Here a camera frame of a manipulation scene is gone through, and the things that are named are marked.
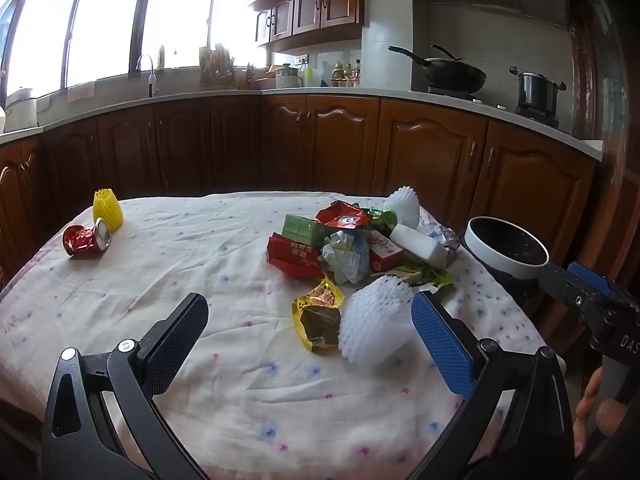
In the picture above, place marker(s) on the person's right hand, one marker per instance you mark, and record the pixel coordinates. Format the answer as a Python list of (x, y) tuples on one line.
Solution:
[(587, 410)]

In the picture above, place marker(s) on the wooden wall cabinets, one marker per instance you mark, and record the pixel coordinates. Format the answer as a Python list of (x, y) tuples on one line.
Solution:
[(310, 10)]

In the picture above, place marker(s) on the wooden base cabinets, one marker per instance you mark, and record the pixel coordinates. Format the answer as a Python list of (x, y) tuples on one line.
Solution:
[(325, 145)]

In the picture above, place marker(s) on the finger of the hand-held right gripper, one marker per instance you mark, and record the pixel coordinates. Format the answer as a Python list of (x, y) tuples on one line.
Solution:
[(592, 277), (565, 285)]

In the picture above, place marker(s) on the green packet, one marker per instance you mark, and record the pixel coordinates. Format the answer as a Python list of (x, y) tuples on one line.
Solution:
[(305, 229)]

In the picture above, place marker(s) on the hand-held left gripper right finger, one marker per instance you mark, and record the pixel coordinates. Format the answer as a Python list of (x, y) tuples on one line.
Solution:
[(442, 345)]

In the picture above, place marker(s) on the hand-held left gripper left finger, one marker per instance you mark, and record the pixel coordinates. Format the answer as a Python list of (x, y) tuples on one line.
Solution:
[(172, 345)]

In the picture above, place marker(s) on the small white appliance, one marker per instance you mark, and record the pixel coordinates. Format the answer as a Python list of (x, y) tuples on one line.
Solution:
[(287, 79)]

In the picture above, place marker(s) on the wooden knife rack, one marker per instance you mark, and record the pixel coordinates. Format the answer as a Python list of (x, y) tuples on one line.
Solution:
[(215, 67)]

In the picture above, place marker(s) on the red packet wrapper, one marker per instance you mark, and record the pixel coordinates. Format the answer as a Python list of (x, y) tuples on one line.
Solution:
[(292, 255)]

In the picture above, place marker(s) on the black wok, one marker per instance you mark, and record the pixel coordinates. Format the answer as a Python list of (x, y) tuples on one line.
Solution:
[(452, 77)]

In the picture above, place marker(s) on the crushed red can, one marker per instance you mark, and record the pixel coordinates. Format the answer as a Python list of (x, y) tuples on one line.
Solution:
[(82, 239)]

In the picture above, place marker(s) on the grey kitchen countertop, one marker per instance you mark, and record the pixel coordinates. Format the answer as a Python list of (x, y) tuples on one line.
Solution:
[(350, 94)]

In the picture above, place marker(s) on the kitchen faucet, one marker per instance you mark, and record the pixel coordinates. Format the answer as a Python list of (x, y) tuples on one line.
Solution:
[(152, 82)]

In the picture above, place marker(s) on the translucent green container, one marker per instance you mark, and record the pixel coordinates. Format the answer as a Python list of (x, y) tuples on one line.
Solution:
[(311, 78)]

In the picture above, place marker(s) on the steel cooking pot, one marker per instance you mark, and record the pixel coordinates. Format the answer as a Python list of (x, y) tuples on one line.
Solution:
[(537, 92)]

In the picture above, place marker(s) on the white floral tablecloth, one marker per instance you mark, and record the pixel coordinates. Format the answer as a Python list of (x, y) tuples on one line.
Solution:
[(225, 240)]

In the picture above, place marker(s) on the red foil snack bag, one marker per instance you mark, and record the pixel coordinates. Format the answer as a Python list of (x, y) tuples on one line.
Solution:
[(345, 215)]

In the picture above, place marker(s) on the black bin with white rim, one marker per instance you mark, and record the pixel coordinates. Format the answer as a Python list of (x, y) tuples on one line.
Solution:
[(500, 265)]

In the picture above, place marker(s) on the silver foil wrapper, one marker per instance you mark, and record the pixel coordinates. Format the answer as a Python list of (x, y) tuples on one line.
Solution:
[(448, 237)]

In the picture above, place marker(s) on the black gas stove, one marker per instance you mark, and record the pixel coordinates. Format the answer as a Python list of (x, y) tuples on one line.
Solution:
[(450, 94)]

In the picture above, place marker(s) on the green and yellow wrapper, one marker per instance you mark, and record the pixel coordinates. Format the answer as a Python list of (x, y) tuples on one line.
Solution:
[(430, 277)]

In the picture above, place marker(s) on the small white foam fruit net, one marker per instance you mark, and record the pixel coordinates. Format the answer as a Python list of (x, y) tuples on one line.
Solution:
[(405, 202)]

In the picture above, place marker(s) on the condiment bottle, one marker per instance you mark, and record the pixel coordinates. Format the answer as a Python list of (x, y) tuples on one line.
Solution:
[(339, 76), (349, 76), (357, 74)]

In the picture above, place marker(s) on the plastic bag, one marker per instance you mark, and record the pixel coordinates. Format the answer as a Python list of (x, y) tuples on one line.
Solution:
[(345, 260)]

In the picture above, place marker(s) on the yellow snack wrapper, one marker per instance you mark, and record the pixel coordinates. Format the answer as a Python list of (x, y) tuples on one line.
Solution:
[(317, 320)]

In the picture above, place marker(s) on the yellow dish soap bottle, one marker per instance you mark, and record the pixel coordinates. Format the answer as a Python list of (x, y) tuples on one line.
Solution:
[(161, 59)]

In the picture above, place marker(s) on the kitchen window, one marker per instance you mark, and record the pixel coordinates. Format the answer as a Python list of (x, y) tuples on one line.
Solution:
[(105, 20)]

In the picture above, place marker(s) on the white rice cooker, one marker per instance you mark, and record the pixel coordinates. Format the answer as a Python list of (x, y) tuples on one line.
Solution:
[(20, 110)]

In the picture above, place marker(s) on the yellow foam fruit net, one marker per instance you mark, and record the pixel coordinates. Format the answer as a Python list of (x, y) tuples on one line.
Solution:
[(107, 210)]

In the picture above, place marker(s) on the large white foam fruit net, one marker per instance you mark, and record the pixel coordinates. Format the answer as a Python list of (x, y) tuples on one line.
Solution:
[(372, 320)]

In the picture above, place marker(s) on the red and white carton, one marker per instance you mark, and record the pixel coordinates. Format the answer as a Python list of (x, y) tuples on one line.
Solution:
[(385, 255)]

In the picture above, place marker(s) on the white plastic bottle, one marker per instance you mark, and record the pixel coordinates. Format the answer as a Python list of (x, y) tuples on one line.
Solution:
[(417, 245)]

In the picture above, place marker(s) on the green snack bag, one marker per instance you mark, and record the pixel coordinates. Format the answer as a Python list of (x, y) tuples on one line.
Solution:
[(382, 219)]

